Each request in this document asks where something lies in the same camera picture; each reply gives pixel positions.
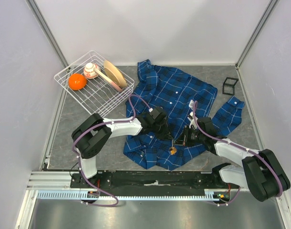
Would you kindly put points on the blue plaid shirt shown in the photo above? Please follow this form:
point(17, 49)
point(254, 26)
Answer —
point(174, 91)

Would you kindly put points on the wooden spoon pink handle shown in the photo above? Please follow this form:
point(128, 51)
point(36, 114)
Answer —
point(108, 80)

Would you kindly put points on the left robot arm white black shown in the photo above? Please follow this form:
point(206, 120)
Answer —
point(90, 137)

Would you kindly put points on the orange bowl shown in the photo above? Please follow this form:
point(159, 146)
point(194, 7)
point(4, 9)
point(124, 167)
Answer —
point(77, 81)

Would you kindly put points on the white red patterned cup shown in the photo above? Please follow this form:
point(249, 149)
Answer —
point(89, 71)

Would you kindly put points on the right black display box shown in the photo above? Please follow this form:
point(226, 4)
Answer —
point(229, 82)

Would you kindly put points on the white wire basket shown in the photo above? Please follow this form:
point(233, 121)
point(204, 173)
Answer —
point(97, 96)

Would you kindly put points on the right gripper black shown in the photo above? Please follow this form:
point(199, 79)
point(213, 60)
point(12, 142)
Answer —
point(182, 139)

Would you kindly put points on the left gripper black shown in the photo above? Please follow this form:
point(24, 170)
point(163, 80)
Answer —
point(166, 134)

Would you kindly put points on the beige wooden plate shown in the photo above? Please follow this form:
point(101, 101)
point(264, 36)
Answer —
point(114, 74)

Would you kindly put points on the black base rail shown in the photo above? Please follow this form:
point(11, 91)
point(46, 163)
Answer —
point(157, 182)

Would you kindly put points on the slotted cable duct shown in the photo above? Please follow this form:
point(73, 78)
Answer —
point(86, 195)

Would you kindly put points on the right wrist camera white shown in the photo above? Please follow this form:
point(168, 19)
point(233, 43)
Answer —
point(191, 118)

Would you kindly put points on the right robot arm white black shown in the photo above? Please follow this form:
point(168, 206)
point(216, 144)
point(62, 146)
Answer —
point(257, 170)

